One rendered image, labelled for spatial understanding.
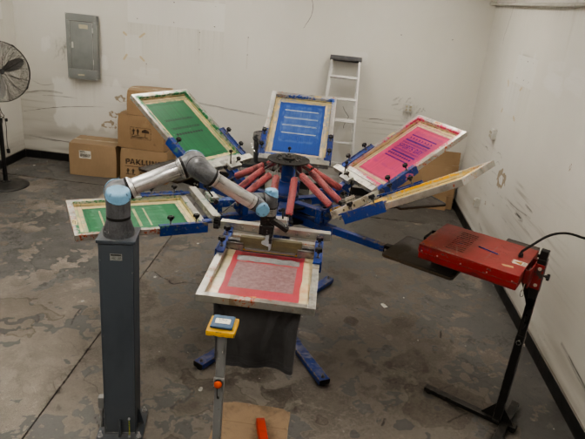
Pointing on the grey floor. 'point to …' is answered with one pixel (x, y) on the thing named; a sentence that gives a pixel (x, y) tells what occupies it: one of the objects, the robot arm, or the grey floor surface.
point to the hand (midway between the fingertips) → (270, 246)
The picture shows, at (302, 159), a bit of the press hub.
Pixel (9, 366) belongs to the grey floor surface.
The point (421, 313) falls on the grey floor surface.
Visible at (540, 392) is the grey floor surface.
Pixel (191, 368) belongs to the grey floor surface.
